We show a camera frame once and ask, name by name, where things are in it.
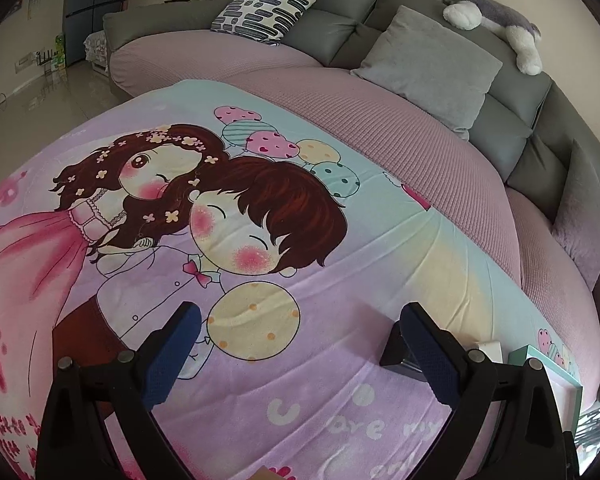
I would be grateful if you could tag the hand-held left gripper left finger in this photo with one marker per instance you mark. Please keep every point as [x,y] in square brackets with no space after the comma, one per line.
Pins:
[175,355]

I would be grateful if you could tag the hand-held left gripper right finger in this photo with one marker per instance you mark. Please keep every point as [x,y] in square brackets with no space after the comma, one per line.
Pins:
[430,360]

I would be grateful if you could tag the white charger plug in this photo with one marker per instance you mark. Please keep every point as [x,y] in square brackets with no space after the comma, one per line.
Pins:
[491,347]

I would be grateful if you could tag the teal shallow cardboard tray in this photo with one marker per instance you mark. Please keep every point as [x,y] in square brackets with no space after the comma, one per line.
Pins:
[562,395]

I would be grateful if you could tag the printed cartoon blanket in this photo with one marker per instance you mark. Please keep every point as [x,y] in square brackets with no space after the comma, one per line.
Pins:
[330,335]

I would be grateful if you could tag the purple grey pillow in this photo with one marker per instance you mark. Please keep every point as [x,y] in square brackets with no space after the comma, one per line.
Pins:
[585,220]

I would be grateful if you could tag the floral cloth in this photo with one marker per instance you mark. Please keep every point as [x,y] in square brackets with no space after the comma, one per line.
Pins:
[96,50]

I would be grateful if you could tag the green carton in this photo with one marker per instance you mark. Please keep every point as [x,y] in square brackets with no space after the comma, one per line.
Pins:
[60,50]

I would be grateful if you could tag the dark grey refrigerator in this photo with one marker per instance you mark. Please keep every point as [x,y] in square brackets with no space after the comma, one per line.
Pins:
[92,10]

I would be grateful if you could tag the grey white plush dog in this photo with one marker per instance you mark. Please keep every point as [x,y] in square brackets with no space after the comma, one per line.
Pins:
[490,10]

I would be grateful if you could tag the black white patterned pillow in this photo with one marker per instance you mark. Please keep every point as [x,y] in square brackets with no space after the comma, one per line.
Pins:
[265,10]

